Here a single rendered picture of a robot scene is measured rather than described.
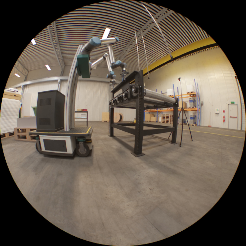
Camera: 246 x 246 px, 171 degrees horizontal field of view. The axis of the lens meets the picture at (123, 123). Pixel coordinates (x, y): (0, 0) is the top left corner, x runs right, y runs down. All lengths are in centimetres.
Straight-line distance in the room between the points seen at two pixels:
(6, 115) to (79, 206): 300
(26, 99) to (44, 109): 292
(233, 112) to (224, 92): 203
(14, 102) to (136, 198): 344
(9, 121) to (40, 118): 212
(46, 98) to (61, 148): 65
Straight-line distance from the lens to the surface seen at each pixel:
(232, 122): 978
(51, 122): 113
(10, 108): 322
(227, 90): 1022
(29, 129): 222
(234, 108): 989
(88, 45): 129
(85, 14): 869
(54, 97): 114
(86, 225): 53
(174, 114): 177
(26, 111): 402
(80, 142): 102
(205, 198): 76
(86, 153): 108
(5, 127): 319
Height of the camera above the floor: 50
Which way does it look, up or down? 4 degrees down
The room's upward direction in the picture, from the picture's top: 1 degrees clockwise
